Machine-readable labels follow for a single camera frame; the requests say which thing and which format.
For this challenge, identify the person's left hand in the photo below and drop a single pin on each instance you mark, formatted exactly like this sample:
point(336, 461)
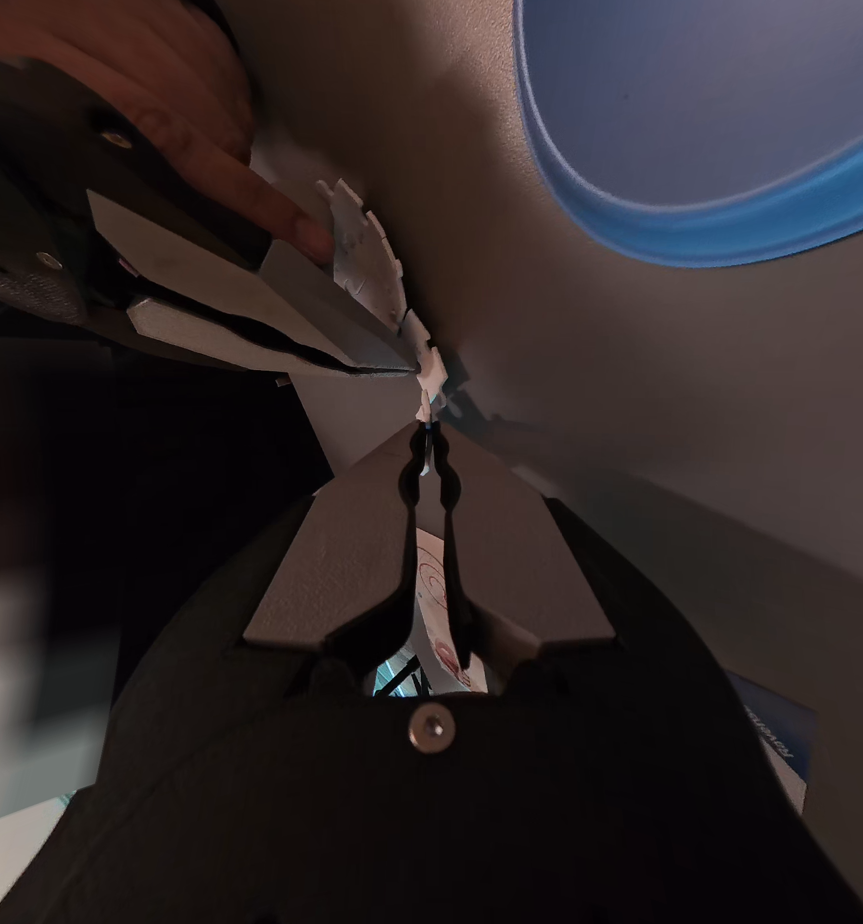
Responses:
point(150, 72)

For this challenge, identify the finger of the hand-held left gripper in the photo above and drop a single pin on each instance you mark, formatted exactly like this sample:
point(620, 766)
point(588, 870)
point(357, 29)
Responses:
point(200, 267)
point(186, 328)

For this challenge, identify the white instruction sheet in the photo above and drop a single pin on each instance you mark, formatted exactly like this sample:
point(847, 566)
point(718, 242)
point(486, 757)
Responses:
point(439, 577)

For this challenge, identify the blue round stand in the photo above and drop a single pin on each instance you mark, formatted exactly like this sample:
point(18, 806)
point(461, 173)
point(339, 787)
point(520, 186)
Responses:
point(691, 108)

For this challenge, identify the joined white puzzle strip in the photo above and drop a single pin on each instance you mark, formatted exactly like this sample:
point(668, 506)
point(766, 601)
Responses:
point(363, 245)

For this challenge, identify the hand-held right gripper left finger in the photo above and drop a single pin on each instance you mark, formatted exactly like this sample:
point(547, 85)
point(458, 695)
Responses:
point(330, 570)

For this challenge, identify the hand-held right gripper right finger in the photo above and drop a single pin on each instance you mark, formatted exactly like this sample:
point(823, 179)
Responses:
point(525, 570)

